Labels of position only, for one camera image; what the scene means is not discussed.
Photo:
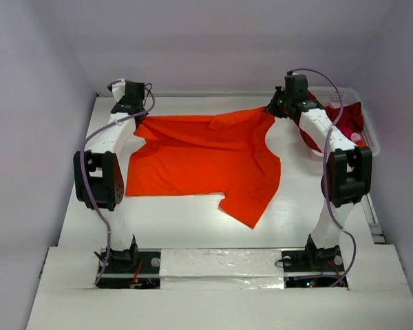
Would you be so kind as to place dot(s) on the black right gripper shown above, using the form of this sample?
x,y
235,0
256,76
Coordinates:
x,y
273,108

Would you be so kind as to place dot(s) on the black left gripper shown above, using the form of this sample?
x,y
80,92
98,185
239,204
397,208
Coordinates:
x,y
120,102

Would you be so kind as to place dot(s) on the orange t-shirt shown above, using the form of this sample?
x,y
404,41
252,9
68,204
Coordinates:
x,y
208,154

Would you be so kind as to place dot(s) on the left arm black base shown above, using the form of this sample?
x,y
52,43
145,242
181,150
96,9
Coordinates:
x,y
124,271

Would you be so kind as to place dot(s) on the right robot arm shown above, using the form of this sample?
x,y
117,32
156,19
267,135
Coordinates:
x,y
347,171

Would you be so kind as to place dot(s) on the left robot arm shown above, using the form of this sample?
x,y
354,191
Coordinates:
x,y
98,179

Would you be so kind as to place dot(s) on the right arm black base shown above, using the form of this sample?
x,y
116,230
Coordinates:
x,y
300,272

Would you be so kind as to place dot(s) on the white plastic laundry basket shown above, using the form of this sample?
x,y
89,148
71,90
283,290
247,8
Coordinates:
x,y
348,96

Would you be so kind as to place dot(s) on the dark red t-shirt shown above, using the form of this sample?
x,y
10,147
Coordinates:
x,y
332,110

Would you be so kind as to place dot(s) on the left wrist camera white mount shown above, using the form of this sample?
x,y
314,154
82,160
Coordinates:
x,y
117,89

